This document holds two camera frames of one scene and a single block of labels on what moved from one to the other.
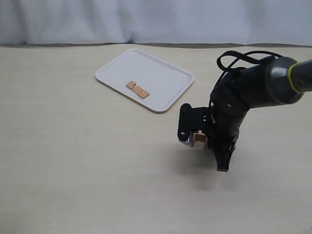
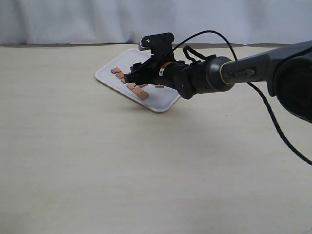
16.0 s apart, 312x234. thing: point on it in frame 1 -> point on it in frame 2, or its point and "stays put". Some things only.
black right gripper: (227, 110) -> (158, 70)
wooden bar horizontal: (137, 89) stays put
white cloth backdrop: (283, 22) stays put
